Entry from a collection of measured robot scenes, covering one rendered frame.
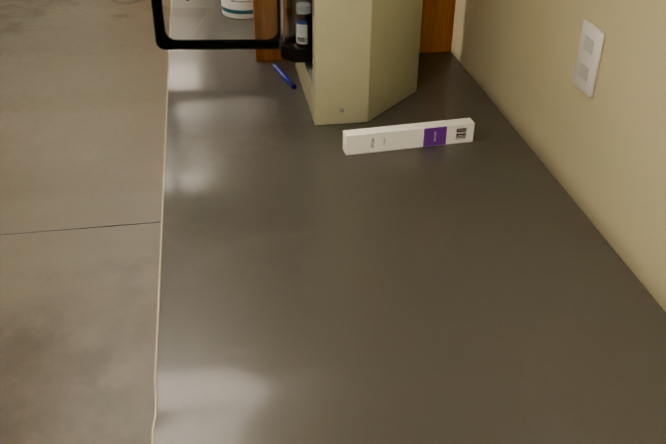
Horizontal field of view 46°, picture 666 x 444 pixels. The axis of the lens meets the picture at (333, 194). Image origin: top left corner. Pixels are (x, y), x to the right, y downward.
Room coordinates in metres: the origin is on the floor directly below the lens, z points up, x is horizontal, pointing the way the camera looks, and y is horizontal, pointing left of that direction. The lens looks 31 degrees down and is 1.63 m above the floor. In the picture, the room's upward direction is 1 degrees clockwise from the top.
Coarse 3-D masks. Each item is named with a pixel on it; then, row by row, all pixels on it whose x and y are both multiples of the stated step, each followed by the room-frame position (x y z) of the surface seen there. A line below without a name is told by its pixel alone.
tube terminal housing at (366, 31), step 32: (320, 0) 1.42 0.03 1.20; (352, 0) 1.43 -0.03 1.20; (384, 0) 1.47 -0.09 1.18; (416, 0) 1.58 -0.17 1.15; (320, 32) 1.42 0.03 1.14; (352, 32) 1.43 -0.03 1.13; (384, 32) 1.48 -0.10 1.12; (416, 32) 1.59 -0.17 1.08; (320, 64) 1.42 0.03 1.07; (352, 64) 1.43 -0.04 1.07; (384, 64) 1.48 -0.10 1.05; (416, 64) 1.60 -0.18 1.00; (320, 96) 1.42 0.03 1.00; (352, 96) 1.43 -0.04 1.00; (384, 96) 1.49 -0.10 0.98
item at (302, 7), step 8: (280, 0) 1.55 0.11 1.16; (288, 0) 1.53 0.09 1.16; (296, 0) 1.52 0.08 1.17; (304, 0) 1.52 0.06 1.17; (280, 8) 1.55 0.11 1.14; (288, 8) 1.53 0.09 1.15; (296, 8) 1.52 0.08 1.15; (304, 8) 1.52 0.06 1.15; (280, 16) 1.56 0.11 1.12; (288, 16) 1.53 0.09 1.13; (296, 16) 1.52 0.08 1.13; (304, 16) 1.52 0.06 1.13; (280, 24) 1.56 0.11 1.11; (288, 24) 1.53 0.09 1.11; (296, 24) 1.53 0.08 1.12; (304, 24) 1.52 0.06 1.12; (280, 32) 1.56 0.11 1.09; (288, 32) 1.53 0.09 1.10; (296, 32) 1.53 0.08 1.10; (304, 32) 1.52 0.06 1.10; (280, 40) 1.56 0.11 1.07; (288, 40) 1.53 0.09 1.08; (296, 40) 1.53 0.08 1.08; (304, 40) 1.52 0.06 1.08; (296, 48) 1.53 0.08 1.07; (304, 48) 1.52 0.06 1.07
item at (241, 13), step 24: (168, 0) 1.71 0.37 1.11; (192, 0) 1.71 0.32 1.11; (216, 0) 1.71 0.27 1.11; (240, 0) 1.72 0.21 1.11; (264, 0) 1.72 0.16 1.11; (168, 24) 1.71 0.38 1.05; (192, 24) 1.71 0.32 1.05; (216, 24) 1.71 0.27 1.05; (240, 24) 1.72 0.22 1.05; (264, 24) 1.72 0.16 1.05
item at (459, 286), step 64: (192, 64) 1.74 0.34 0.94; (256, 64) 1.75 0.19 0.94; (448, 64) 1.76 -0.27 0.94; (192, 128) 1.40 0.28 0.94; (256, 128) 1.41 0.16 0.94; (320, 128) 1.41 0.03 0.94; (512, 128) 1.42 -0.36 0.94; (192, 192) 1.15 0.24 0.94; (256, 192) 1.15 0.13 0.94; (320, 192) 1.16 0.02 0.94; (384, 192) 1.16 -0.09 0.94; (448, 192) 1.16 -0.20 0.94; (512, 192) 1.16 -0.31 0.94; (192, 256) 0.96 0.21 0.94; (256, 256) 0.97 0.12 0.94; (320, 256) 0.97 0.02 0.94; (384, 256) 0.97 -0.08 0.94; (448, 256) 0.97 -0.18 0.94; (512, 256) 0.97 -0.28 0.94; (576, 256) 0.98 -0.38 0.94; (192, 320) 0.81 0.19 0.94; (256, 320) 0.82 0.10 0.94; (320, 320) 0.82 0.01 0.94; (384, 320) 0.82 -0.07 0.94; (448, 320) 0.82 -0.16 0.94; (512, 320) 0.82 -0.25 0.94; (576, 320) 0.82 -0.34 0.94; (640, 320) 0.83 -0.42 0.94; (192, 384) 0.70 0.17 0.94; (256, 384) 0.70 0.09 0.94; (320, 384) 0.70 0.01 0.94; (384, 384) 0.70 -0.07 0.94; (448, 384) 0.70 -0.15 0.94; (512, 384) 0.70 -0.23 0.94; (576, 384) 0.70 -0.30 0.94; (640, 384) 0.70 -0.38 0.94
